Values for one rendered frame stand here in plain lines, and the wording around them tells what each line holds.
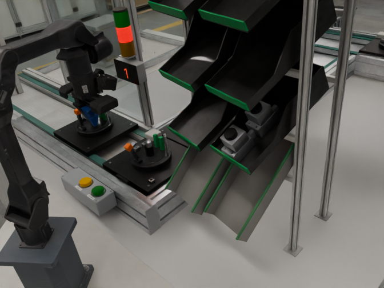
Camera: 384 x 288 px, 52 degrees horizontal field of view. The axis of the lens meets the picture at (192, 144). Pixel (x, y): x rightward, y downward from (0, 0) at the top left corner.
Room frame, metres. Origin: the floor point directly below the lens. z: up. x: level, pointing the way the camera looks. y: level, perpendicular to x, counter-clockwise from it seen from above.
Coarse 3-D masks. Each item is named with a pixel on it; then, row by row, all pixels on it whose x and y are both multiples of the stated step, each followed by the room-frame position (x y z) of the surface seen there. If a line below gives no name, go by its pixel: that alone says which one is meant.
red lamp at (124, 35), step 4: (116, 28) 1.29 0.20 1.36; (120, 28) 1.28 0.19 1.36; (124, 28) 1.28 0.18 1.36; (128, 28) 1.29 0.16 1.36; (120, 32) 1.28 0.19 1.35; (124, 32) 1.28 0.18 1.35; (128, 32) 1.28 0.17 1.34; (120, 36) 1.28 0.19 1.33; (124, 36) 1.28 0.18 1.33; (128, 36) 1.28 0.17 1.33; (132, 36) 1.30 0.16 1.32; (120, 40) 1.29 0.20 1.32; (124, 40) 1.28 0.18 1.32; (128, 40) 1.28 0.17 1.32; (132, 40) 1.29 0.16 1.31
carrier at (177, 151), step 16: (144, 144) 1.12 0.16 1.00; (160, 144) 1.10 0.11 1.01; (176, 144) 1.15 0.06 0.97; (112, 160) 1.10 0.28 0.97; (128, 160) 1.09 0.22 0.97; (144, 160) 1.05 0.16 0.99; (160, 160) 1.04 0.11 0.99; (176, 160) 1.06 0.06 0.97; (128, 176) 1.00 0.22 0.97; (144, 176) 0.99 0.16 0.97; (160, 176) 0.98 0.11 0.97; (144, 192) 0.93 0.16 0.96
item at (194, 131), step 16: (224, 64) 0.99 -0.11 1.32; (208, 80) 0.96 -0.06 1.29; (208, 96) 0.95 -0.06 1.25; (192, 112) 0.92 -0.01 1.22; (208, 112) 0.89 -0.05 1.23; (224, 112) 0.83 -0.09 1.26; (176, 128) 0.89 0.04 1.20; (192, 128) 0.86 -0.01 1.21; (208, 128) 0.84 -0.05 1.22; (192, 144) 0.79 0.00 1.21
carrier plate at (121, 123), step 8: (112, 112) 1.45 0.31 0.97; (112, 120) 1.38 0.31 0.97; (120, 120) 1.37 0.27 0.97; (128, 120) 1.36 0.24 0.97; (64, 128) 1.36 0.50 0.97; (72, 128) 1.35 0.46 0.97; (112, 128) 1.31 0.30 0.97; (120, 128) 1.31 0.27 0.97; (128, 128) 1.30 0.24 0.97; (136, 128) 1.32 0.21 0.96; (56, 136) 1.33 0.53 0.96; (64, 136) 1.30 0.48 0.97; (72, 136) 1.29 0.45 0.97; (80, 136) 1.28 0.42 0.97; (104, 136) 1.26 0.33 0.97; (112, 136) 1.26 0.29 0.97; (120, 136) 1.27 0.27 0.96; (72, 144) 1.24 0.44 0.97; (80, 144) 1.23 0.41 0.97; (88, 144) 1.22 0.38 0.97; (96, 144) 1.21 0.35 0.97; (104, 144) 1.22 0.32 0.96; (88, 152) 1.17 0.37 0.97; (96, 152) 1.19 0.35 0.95
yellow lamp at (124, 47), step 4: (120, 44) 1.29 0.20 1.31; (124, 44) 1.28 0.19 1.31; (128, 44) 1.28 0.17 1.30; (132, 44) 1.29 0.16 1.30; (120, 48) 1.29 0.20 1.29; (124, 48) 1.28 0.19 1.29; (128, 48) 1.28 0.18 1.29; (132, 48) 1.29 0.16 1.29; (124, 52) 1.28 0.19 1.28; (128, 52) 1.28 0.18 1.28; (132, 52) 1.29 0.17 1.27; (124, 56) 1.28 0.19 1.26; (128, 56) 1.28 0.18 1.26
